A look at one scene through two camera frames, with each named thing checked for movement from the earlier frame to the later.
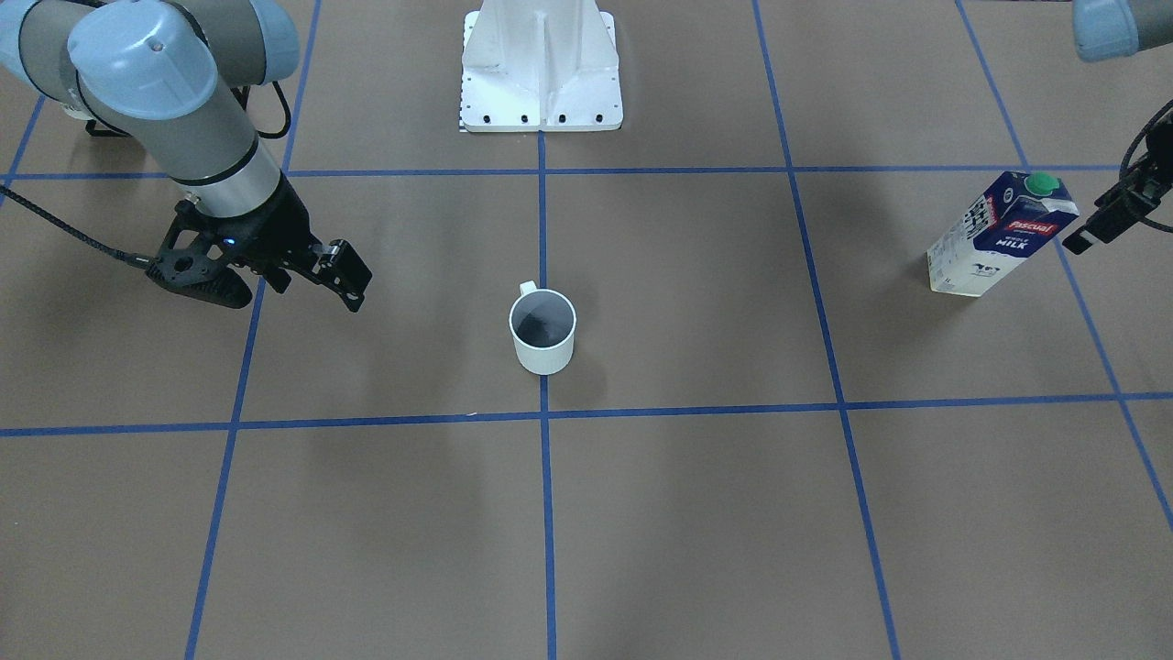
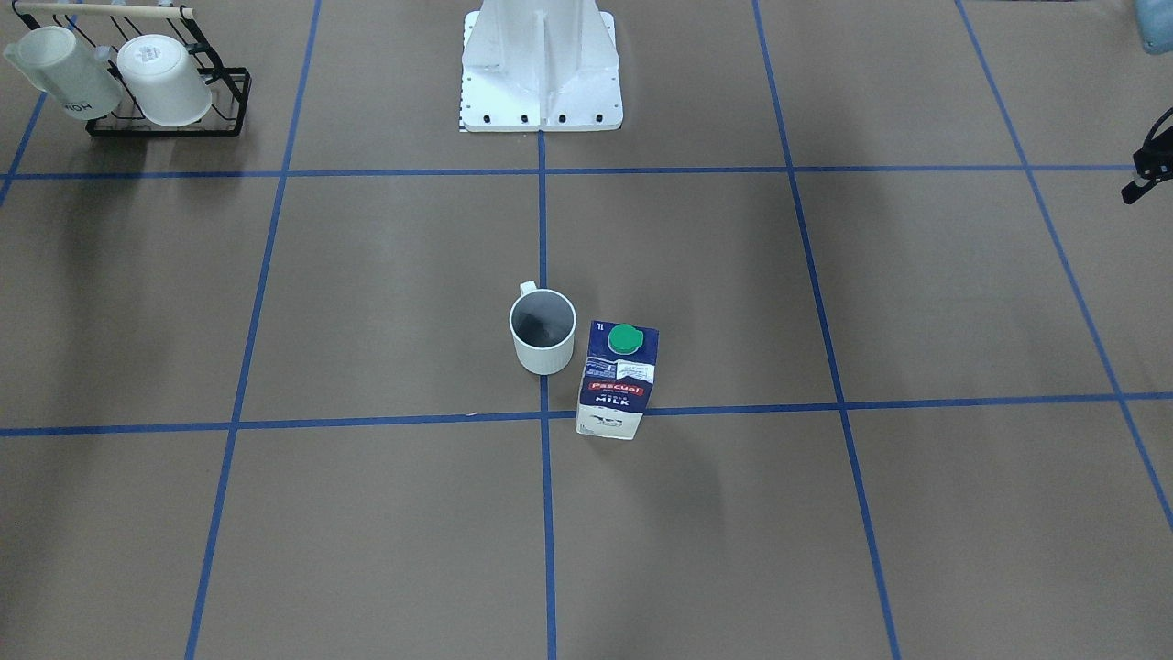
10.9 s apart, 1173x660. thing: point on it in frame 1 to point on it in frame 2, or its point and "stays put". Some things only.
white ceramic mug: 542,324 stays put
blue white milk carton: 1010,220 to 619,379
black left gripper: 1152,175 to 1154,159
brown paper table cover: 774,440 stays put
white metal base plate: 540,65 stays put
